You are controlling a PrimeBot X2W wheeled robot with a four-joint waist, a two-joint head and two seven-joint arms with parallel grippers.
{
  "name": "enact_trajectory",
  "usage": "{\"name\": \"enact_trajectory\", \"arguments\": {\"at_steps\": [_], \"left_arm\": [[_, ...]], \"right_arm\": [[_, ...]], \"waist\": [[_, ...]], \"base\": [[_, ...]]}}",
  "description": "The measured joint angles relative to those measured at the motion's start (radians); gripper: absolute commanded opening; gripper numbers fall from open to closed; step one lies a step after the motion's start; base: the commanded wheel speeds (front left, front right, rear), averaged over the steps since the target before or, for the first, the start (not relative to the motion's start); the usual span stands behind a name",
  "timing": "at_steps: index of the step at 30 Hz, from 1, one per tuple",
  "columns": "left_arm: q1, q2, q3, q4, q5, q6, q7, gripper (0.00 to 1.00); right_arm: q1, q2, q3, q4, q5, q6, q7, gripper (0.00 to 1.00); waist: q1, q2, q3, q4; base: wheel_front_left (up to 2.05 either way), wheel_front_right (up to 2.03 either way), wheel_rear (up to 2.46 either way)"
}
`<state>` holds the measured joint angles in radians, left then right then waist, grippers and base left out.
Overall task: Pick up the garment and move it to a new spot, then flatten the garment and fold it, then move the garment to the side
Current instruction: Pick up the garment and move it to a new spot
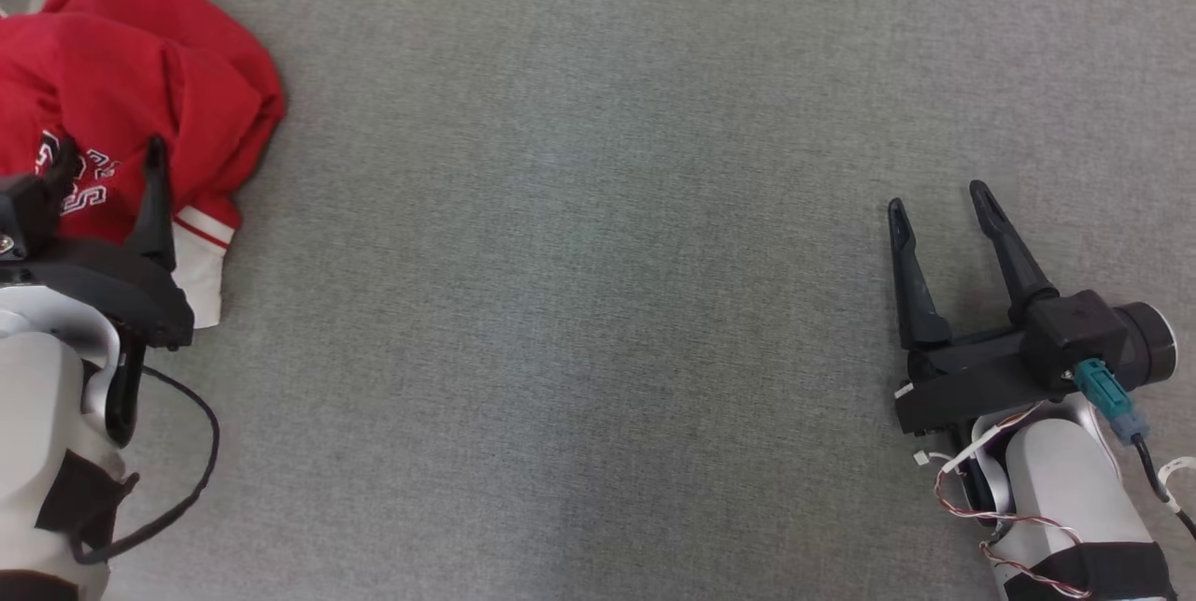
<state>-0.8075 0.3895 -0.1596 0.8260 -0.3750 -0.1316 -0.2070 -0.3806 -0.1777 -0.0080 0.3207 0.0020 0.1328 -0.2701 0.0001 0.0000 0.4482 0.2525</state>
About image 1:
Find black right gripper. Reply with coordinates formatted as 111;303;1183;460
888;180;1178;438

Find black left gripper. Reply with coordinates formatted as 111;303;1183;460
0;136;194;350

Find red jersey with white sleeves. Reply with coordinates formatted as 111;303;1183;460
0;10;281;329

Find red and white twisted wires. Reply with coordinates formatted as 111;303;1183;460
934;405;1092;598

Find white cable tie tag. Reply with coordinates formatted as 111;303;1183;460
1157;456;1196;514

